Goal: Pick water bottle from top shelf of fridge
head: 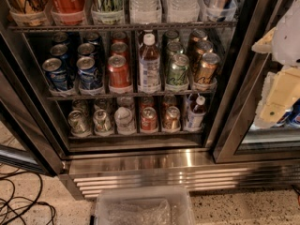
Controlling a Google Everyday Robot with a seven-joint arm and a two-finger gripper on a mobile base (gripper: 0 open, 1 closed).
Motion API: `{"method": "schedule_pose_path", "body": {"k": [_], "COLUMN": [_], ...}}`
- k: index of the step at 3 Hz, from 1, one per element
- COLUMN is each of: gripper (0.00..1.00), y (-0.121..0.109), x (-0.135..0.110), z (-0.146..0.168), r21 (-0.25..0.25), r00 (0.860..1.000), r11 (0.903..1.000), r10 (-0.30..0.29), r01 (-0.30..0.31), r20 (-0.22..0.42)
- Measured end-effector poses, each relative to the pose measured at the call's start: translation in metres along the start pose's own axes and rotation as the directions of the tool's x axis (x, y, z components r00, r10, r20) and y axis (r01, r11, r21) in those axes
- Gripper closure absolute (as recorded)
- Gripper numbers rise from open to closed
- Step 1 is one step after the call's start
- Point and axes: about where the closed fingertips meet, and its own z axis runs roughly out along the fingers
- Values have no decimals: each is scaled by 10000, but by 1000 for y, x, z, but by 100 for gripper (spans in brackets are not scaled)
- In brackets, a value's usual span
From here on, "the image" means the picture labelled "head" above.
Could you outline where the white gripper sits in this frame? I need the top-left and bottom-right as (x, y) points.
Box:
(251, 0), (300, 128)

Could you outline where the clear water bottle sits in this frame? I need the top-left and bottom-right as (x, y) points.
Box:
(162, 0), (200, 23)
(129, 0), (161, 24)

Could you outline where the gold can bottom shelf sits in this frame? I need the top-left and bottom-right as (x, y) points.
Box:
(163, 106), (180, 131)

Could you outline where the red can bottom shelf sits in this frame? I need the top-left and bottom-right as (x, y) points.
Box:
(141, 107), (158, 132)

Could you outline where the clear bottle bottom shelf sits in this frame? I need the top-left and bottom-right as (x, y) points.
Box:
(114, 107), (136, 135)

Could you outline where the stainless steel display fridge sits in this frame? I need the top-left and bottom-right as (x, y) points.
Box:
(0, 0), (300, 200)

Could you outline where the green can top shelf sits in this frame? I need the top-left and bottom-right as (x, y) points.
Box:
(91, 0), (124, 24)

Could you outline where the red Coca-Cola can top shelf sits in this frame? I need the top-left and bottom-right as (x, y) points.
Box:
(52, 0), (85, 25)

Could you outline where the open fridge door left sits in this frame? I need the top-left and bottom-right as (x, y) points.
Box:
(0, 71), (64, 176)

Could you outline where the blue Pepsi can behind glass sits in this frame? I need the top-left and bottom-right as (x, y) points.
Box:
(276, 99), (300, 128)

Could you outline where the gold soda can front middle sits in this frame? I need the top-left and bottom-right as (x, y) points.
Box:
(194, 52), (220, 84)

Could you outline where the gold soda can second row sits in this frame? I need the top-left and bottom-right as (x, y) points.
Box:
(191, 40), (214, 72)

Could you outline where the green soda can front middle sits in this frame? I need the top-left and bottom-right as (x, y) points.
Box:
(166, 53), (189, 86)

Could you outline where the green soda can second row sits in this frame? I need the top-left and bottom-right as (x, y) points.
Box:
(165, 41), (184, 65)

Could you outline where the red soda can front middle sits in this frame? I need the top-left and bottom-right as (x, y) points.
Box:
(108, 55), (131, 88)

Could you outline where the red soda can second row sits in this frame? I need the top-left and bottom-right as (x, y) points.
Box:
(110, 42), (128, 59)

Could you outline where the silver can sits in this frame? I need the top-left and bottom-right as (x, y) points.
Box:
(93, 109), (112, 133)
(67, 110), (91, 137)

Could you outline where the blue pepsi can second row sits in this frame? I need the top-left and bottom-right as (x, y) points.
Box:
(77, 43), (100, 65)
(50, 44), (75, 78)

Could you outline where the silver can bottom front left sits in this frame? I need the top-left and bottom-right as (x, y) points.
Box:
(67, 110), (91, 137)

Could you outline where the clear plastic bin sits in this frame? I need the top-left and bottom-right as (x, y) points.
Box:
(94, 186), (196, 225)

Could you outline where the blue Pepsi can second row left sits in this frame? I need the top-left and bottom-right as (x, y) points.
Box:
(50, 44), (75, 78)

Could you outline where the blue Pepsi can front left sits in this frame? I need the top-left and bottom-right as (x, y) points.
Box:
(42, 58), (73, 91)

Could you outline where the black floor cable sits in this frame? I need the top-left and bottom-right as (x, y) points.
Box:
(0, 162), (57, 225)

